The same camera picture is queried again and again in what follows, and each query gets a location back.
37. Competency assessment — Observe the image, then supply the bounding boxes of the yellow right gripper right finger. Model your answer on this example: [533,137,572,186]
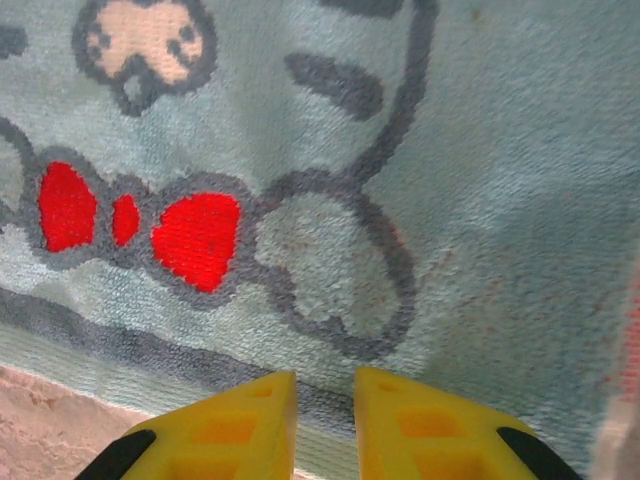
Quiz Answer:
[353,366,584,480]

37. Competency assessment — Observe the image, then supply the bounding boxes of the light blue red bow towel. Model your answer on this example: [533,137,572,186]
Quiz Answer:
[0,0,640,480]

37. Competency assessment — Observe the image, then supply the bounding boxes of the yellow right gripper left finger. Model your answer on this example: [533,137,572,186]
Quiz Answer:
[74,370,299,480]

